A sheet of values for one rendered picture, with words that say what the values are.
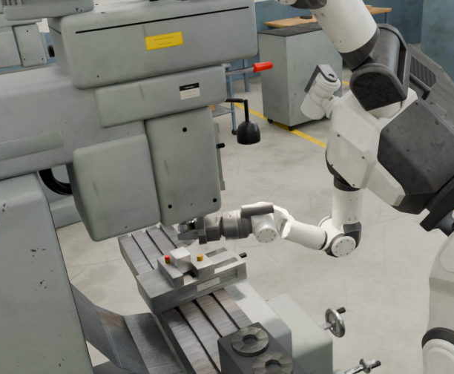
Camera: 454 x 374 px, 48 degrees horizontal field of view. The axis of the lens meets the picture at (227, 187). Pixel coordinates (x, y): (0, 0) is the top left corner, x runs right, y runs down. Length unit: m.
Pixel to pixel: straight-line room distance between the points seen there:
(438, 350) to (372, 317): 1.75
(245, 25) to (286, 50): 4.48
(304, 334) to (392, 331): 1.25
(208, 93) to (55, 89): 0.37
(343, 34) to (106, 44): 0.51
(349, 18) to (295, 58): 4.85
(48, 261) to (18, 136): 0.29
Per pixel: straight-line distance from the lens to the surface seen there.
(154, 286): 1.71
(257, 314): 1.78
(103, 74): 1.20
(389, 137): 1.19
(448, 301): 1.38
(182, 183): 1.36
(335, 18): 1.03
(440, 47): 7.38
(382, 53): 1.13
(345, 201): 1.56
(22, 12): 1.22
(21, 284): 1.23
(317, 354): 1.86
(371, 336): 3.02
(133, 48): 1.21
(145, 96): 1.25
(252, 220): 1.51
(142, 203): 1.33
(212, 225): 1.51
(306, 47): 5.95
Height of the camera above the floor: 1.98
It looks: 25 degrees down
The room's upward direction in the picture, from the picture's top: 6 degrees counter-clockwise
